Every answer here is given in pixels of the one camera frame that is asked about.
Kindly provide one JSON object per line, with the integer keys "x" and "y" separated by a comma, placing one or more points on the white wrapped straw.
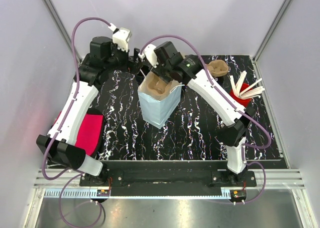
{"x": 235, "y": 84}
{"x": 239, "y": 83}
{"x": 242, "y": 93}
{"x": 252, "y": 93}

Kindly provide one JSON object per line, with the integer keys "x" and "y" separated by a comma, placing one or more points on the aluminium frame post right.
{"x": 275, "y": 23}

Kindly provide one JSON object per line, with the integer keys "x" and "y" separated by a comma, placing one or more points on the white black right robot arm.
{"x": 191, "y": 71}

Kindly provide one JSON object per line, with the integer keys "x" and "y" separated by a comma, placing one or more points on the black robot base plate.
{"x": 165, "y": 179}

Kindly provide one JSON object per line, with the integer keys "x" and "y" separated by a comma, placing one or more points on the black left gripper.
{"x": 114, "y": 48}

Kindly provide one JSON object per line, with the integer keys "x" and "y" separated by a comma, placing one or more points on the aluminium frame post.
{"x": 275, "y": 23}
{"x": 58, "y": 23}

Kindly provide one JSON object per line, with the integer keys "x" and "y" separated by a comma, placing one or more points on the pink cloth on black pad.
{"x": 90, "y": 134}

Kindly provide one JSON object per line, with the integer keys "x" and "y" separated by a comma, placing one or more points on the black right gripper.
{"x": 156, "y": 71}

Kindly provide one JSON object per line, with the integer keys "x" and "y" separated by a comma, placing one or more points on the light blue paper bag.
{"x": 156, "y": 111}

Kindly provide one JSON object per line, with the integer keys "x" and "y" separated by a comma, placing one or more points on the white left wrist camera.
{"x": 121, "y": 37}

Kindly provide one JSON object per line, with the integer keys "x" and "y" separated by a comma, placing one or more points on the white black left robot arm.
{"x": 59, "y": 145}

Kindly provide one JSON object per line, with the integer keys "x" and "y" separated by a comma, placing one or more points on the brown cardboard cup carrier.
{"x": 155, "y": 86}

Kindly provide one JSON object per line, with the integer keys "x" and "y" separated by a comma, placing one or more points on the aluminium frame post left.
{"x": 58, "y": 23}

